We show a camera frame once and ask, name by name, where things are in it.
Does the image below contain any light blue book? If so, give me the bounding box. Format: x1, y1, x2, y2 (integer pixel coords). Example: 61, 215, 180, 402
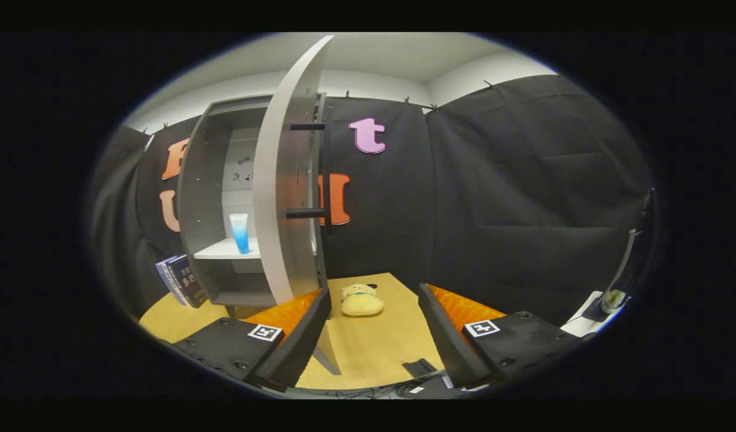
155, 258, 182, 304

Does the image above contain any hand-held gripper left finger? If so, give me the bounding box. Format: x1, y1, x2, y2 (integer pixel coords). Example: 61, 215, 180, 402
164, 288, 333, 394

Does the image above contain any blue and white tube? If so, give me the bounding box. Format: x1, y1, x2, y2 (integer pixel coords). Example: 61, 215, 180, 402
229, 213, 250, 254

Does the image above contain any dark blue book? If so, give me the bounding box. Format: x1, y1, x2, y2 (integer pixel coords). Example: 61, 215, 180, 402
167, 254, 208, 308

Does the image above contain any black backdrop cloth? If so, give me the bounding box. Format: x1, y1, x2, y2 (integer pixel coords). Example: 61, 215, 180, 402
89, 75, 654, 328

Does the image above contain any white cabinet door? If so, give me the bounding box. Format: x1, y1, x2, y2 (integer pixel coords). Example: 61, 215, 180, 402
252, 35, 343, 376

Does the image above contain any grey cabinet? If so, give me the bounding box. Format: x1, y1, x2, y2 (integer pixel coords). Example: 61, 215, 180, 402
176, 93, 328, 319

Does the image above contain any yellow plush toy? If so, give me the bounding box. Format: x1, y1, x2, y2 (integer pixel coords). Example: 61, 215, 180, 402
340, 283, 385, 317

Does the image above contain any white side table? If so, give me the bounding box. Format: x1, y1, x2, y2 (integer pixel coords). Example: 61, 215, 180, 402
560, 291, 627, 338

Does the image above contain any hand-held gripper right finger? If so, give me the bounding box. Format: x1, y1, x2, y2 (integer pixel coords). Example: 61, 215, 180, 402
418, 283, 591, 389

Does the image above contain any black flat device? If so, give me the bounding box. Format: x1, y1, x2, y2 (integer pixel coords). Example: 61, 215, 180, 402
402, 358, 439, 379

